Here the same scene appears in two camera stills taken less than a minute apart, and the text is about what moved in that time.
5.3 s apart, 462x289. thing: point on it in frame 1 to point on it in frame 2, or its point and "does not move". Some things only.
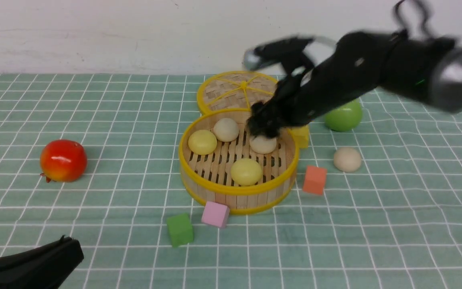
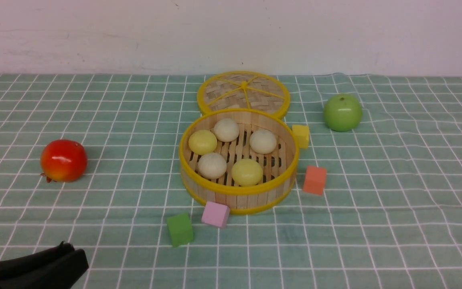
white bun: [347, 159] to [212, 165]
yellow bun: [246, 171] does not move
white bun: [262, 145] does not move
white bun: [226, 129] does not move
